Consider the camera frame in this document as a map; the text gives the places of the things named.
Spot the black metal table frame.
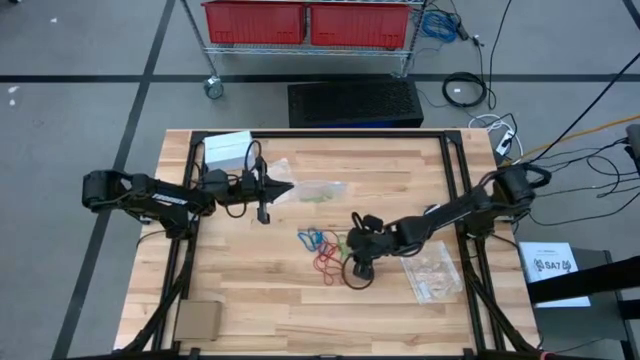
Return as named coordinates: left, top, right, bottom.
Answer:
left=118, top=128, right=544, bottom=360

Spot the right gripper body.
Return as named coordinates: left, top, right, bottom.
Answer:
left=352, top=213, right=401, bottom=281

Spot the chrome wire shelf rack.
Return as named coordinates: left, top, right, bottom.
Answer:
left=178, top=0, right=430, bottom=101

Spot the grey side table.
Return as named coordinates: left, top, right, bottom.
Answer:
left=527, top=247, right=640, bottom=360

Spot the brown cardboard box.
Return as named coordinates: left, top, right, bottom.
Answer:
left=173, top=299, right=224, bottom=343

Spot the black taut cable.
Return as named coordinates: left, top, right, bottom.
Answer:
left=528, top=63, right=640, bottom=165

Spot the white cable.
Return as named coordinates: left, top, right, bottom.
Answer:
left=467, top=113, right=525, bottom=162

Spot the black cable coil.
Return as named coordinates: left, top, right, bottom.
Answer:
left=441, top=70, right=490, bottom=110

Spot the white printed booklet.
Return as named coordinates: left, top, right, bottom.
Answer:
left=517, top=240, right=593, bottom=309

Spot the clear bag with tan contents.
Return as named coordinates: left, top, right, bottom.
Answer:
left=398, top=240, right=465, bottom=305

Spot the yellow cable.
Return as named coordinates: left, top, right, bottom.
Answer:
left=501, top=113, right=640, bottom=167

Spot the black perforated metal case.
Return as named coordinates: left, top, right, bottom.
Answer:
left=286, top=79, right=425, bottom=130

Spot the white power strip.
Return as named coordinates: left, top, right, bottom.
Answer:
left=494, top=128, right=516, bottom=157

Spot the red plastic storage bin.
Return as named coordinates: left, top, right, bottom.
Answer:
left=308, top=2, right=412, bottom=50
left=201, top=0, right=308, bottom=46

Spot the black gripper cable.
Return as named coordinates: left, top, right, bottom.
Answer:
left=341, top=253, right=376, bottom=291
left=223, top=139, right=265, bottom=220

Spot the grey black device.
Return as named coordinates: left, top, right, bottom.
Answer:
left=624, top=123, right=640, bottom=177

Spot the blue cable coil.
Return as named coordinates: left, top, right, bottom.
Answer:
left=420, top=9, right=462, bottom=45

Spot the white cardboard box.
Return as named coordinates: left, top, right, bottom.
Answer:
left=202, top=130, right=255, bottom=173

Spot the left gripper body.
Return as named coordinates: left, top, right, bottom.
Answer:
left=239, top=155, right=272, bottom=225

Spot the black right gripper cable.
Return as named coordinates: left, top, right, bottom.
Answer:
left=341, top=253, right=376, bottom=291

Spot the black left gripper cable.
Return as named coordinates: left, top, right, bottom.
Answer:
left=223, top=139, right=265, bottom=220

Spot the black bar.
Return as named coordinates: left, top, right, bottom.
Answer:
left=527, top=254, right=640, bottom=306

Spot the black hanging cable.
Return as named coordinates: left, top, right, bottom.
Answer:
left=487, top=0, right=516, bottom=112

